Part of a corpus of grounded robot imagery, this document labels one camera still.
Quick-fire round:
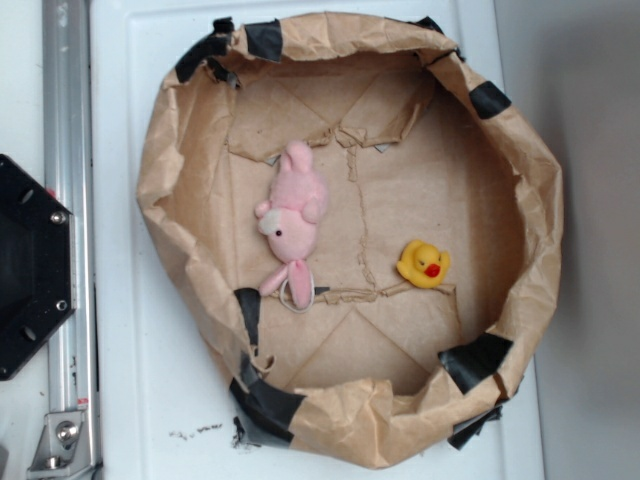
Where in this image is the yellow rubber duck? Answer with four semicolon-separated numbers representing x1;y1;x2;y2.
396;240;451;289

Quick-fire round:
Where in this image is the pink plush bunny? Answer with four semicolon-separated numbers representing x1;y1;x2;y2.
254;141;329;312

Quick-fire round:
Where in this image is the brown paper bag bin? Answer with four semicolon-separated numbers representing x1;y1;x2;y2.
137;12;563;468

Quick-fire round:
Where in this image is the white tray board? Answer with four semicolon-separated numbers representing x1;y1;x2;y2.
90;1;544;479

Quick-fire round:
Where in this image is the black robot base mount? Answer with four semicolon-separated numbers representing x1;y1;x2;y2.
1;155;74;381

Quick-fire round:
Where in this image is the aluminium extrusion rail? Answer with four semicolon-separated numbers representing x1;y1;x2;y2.
41;0;100;416

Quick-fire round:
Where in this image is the metal corner bracket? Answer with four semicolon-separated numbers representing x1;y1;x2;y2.
26;410;99;479

